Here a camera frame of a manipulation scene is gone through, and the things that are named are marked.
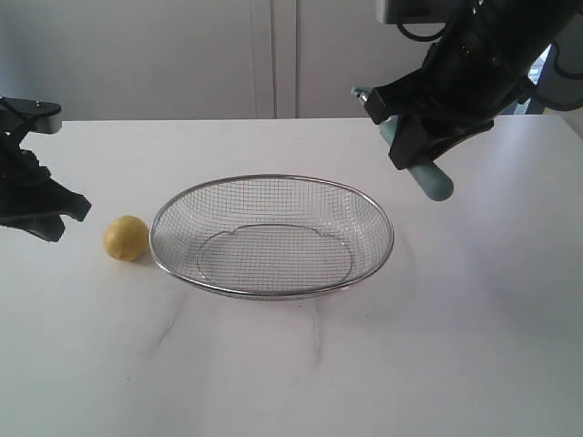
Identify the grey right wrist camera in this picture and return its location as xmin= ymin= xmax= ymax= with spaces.
xmin=375 ymin=0 xmax=456 ymax=25

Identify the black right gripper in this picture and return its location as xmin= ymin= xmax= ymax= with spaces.
xmin=367 ymin=1 xmax=577 ymax=169

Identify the teal handled peeler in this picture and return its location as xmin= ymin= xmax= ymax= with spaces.
xmin=351 ymin=86 xmax=454 ymax=201

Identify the oval wire mesh basket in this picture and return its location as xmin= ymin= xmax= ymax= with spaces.
xmin=149 ymin=174 xmax=394 ymax=300

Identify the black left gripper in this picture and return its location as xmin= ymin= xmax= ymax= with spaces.
xmin=1 ymin=131 xmax=92 ymax=242

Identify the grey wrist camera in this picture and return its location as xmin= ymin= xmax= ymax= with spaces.
xmin=1 ymin=97 xmax=62 ymax=135
xmin=375 ymin=0 xmax=456 ymax=25

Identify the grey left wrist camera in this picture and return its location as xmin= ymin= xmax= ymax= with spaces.
xmin=1 ymin=97 xmax=62 ymax=135

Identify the yellow lemon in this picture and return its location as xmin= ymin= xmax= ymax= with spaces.
xmin=103 ymin=215 xmax=149 ymax=262

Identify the white side table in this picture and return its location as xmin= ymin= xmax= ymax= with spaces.
xmin=543 ymin=107 xmax=583 ymax=137

